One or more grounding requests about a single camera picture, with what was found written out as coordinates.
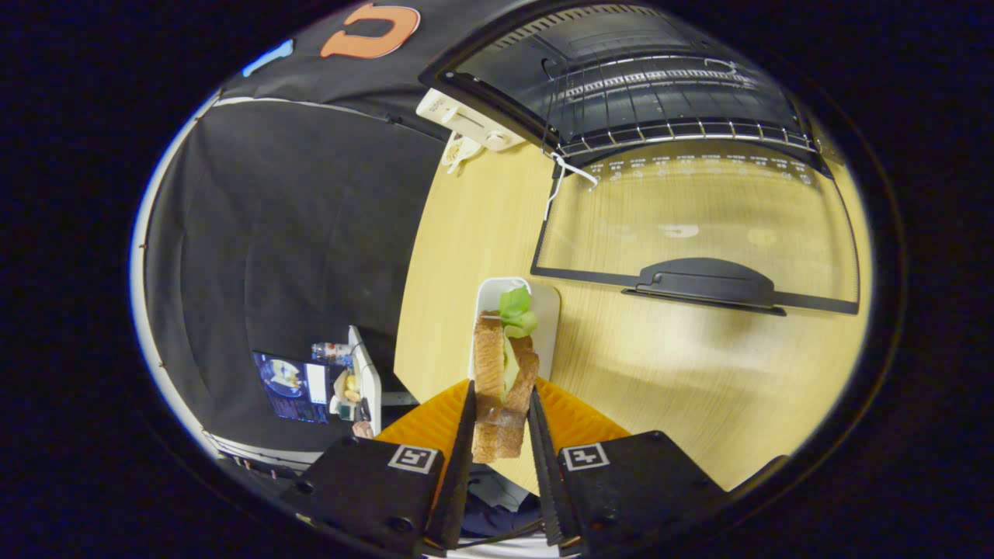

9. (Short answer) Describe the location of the white rectangular tray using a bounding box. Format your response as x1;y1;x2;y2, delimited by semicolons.
468;277;561;381

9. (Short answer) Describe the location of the lit computer screen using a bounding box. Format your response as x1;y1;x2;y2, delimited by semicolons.
252;351;335;424

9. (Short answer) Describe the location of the black backdrop cloth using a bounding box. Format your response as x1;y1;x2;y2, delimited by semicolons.
144;0;467;451

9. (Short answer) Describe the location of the white board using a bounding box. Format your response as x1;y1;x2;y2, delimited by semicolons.
347;325;383;437

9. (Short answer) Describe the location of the black toaster oven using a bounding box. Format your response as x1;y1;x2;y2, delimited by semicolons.
419;4;861;318

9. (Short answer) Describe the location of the person's dark clothing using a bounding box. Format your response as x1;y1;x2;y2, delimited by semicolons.
464;464;542;538

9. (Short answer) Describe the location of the white string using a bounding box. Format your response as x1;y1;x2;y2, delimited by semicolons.
544;151;600;220

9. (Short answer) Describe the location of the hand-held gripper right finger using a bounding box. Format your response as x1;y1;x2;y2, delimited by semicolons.
528;378;731;556

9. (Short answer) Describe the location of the white pop-up toaster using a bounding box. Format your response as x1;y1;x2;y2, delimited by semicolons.
415;88;527;152

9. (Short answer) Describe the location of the toasted sandwich with lettuce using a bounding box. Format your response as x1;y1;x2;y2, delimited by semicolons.
471;287;540;464

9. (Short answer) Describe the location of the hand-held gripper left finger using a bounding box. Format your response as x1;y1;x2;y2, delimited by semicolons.
283;379;477;556

